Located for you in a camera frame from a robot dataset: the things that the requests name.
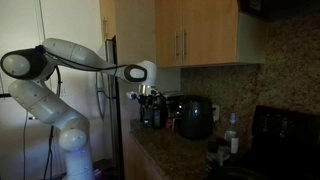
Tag stainless steel refrigerator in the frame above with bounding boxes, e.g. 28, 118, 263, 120
95, 35, 125, 180

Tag wall power outlet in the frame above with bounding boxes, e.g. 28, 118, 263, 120
212, 105, 220, 122

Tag black stove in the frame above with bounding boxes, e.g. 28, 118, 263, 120
208, 105, 320, 180

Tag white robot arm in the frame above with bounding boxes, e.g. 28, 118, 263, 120
1, 38, 159, 180

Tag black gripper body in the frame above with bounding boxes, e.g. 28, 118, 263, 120
139, 95, 167, 129

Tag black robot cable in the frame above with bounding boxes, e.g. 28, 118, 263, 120
34, 44, 129, 73

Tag wooden upper cabinets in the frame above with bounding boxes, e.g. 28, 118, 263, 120
99, 0, 267, 69

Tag small box on counter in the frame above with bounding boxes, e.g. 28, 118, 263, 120
206, 138, 230, 169

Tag wooden lower cabinet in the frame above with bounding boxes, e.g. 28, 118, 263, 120
123, 135, 162, 180

